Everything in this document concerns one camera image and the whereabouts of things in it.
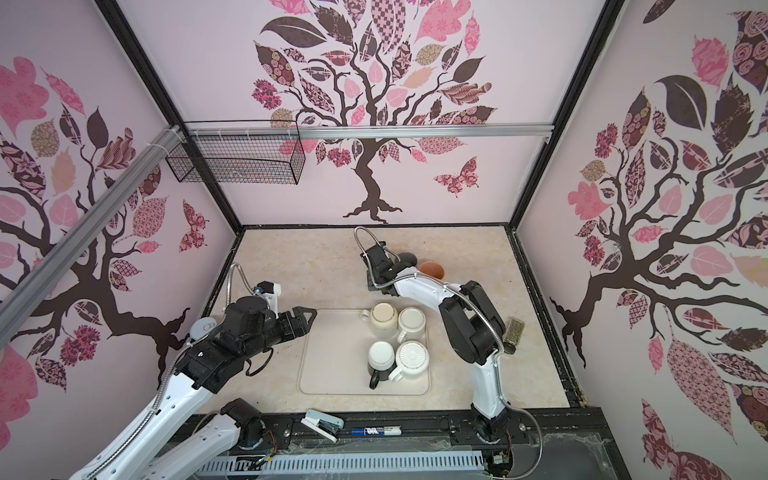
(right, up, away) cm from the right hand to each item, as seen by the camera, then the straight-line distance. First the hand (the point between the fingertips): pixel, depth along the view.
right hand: (380, 272), depth 96 cm
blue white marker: (0, -38, -24) cm, 45 cm away
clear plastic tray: (-13, -25, -11) cm, 30 cm away
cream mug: (+1, -12, -11) cm, 17 cm away
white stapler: (-14, -37, -22) cm, 45 cm away
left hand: (-18, -11, -22) cm, 31 cm away
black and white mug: (+1, -22, -21) cm, 30 cm away
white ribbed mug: (+9, -22, -18) cm, 30 cm away
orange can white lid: (-53, -16, -10) cm, 56 cm away
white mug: (+10, -14, -11) cm, 20 cm away
